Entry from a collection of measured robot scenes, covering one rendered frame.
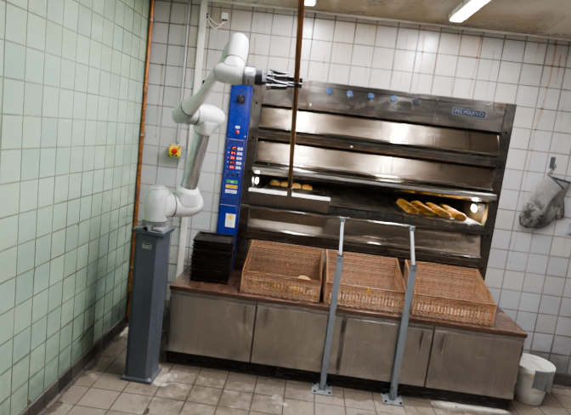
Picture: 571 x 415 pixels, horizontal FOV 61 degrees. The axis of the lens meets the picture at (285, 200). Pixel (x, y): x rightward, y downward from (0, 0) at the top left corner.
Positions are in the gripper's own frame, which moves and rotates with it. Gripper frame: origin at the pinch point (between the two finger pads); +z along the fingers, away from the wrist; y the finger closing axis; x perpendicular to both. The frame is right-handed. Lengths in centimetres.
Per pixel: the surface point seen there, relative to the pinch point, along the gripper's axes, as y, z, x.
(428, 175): -47, 101, -121
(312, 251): 8, 23, -163
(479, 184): -46, 139, -122
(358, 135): -63, 45, -106
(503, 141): -72, 151, -102
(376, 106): -83, 55, -93
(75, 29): -19, -121, 0
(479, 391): 92, 147, -171
